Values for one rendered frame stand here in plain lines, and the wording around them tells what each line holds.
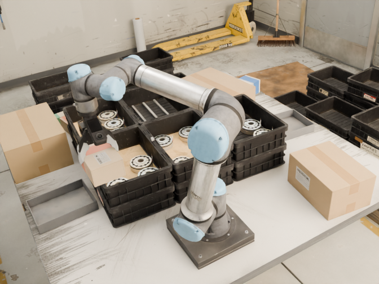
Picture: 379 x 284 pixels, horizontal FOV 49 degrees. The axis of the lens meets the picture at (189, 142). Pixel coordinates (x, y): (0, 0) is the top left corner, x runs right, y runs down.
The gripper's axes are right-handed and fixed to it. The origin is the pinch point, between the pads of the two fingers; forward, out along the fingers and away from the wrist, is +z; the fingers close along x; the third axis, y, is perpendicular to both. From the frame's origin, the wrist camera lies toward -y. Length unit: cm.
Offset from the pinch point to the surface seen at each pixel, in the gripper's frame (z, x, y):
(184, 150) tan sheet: 27, -45, 22
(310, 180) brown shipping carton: 28, -79, -28
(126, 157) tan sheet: 26.5, -19.3, 32.9
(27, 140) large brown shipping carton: 19, 19, 66
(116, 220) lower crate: 35.2, -1.6, 4.2
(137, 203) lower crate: 29.5, -11.6, 2.4
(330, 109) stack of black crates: 71, -190, 64
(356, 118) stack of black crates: 52, -168, 23
